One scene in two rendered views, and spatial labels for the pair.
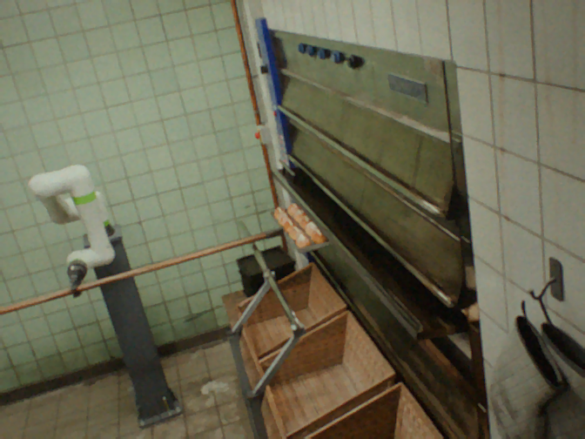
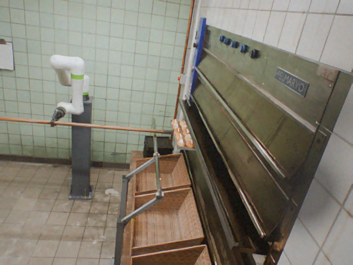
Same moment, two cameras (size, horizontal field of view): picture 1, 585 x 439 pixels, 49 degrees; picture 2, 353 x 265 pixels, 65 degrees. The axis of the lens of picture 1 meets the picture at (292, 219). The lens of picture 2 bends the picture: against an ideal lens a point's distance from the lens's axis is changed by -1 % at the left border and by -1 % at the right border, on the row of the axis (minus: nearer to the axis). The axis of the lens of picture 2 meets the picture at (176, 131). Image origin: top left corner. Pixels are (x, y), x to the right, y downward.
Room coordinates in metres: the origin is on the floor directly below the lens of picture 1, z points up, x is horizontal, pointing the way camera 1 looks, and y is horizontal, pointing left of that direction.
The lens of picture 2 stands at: (0.65, 0.01, 2.19)
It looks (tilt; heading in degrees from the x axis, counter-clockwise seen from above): 24 degrees down; 1
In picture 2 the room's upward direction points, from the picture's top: 9 degrees clockwise
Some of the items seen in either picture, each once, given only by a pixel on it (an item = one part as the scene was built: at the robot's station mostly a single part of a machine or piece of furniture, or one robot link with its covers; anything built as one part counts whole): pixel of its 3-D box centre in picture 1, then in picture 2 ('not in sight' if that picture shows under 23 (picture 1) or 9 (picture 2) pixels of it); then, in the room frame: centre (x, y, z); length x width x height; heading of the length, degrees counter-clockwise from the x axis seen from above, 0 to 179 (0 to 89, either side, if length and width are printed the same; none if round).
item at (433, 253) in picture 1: (351, 185); (220, 125); (2.35, -0.25, 1.54); 1.79 x 0.11 x 0.19; 10
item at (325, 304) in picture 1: (290, 317); (160, 177); (2.86, 0.11, 0.72); 0.56 x 0.49 x 0.28; 11
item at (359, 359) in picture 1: (323, 381); (164, 222); (2.28, 0.01, 0.72); 0.56 x 0.49 x 0.28; 10
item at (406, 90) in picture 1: (338, 66); (240, 54); (2.35, -0.28, 1.99); 1.80 x 0.08 x 0.21; 10
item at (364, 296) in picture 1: (370, 300); (205, 189); (2.35, -0.25, 1.02); 1.79 x 0.11 x 0.19; 10
